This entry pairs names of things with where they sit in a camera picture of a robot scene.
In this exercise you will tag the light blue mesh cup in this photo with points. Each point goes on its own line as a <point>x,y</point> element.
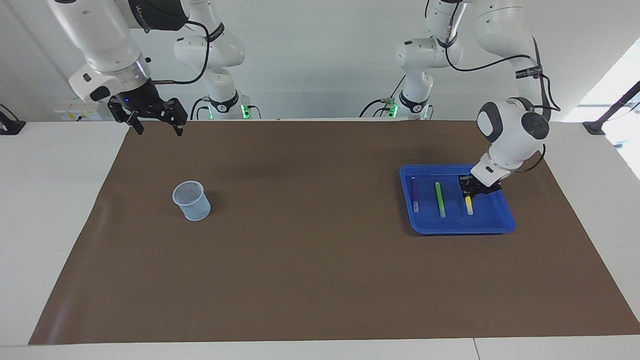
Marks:
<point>195,207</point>

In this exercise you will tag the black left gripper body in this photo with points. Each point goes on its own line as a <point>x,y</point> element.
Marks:
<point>480,186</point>

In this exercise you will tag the yellow pen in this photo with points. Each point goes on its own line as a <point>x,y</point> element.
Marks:
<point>469,205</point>

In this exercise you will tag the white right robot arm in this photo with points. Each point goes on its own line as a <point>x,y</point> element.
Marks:
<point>100,35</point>

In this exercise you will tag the black table clamp mount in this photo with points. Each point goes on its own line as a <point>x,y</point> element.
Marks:
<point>10,127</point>
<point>595,127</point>

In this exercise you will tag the brown table mat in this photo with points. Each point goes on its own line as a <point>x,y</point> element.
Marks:
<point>320,250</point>

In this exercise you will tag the purple pen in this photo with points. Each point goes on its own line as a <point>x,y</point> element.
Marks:
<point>414,192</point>

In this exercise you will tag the white wall socket box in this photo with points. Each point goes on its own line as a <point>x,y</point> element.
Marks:
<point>75,115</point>

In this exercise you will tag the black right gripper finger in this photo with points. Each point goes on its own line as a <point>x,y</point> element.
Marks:
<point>177,115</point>
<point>135,122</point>

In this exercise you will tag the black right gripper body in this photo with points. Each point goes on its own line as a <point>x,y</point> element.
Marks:
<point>142,100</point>

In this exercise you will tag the green pen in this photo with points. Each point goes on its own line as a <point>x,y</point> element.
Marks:
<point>439,197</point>

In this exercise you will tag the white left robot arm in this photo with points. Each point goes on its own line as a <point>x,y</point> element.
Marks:
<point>510,135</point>

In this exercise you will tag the blue plastic tray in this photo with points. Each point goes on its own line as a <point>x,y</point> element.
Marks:
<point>490,220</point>

